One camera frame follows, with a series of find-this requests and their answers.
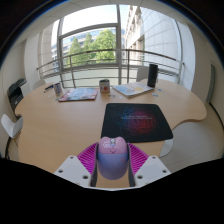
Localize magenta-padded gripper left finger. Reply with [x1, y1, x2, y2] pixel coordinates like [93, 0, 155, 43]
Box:
[53, 141, 101, 188]

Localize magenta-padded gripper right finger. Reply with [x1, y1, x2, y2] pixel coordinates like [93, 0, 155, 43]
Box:
[126, 142, 173, 188]

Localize pink and lilac computer mouse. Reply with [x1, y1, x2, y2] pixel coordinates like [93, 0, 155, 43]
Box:
[96, 135, 130, 181]

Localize black mouse pad red print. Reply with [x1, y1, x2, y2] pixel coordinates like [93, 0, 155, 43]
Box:
[100, 102, 174, 144]

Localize white round table base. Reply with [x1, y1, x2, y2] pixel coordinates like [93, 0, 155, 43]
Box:
[159, 138, 174, 158]

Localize colourful closed magazine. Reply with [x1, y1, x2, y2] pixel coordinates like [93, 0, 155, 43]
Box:
[57, 87, 100, 103]

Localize white chair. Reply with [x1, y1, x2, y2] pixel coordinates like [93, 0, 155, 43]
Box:
[135, 65, 150, 83]
[0, 113, 24, 159]

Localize printed drink can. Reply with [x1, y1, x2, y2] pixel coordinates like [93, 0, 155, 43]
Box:
[53, 82, 63, 98]

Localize open light booklet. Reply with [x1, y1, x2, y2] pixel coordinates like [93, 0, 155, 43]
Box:
[111, 81, 155, 98]

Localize dark pen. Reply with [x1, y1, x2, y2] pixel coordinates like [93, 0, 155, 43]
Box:
[43, 83, 55, 93]

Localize black cylinder speaker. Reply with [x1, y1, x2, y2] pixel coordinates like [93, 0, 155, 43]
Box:
[146, 63, 159, 89]

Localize black and white printer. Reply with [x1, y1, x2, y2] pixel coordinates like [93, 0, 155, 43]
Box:
[7, 78, 28, 111]

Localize grey metal railing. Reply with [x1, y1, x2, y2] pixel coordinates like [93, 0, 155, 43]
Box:
[36, 48, 185, 88]

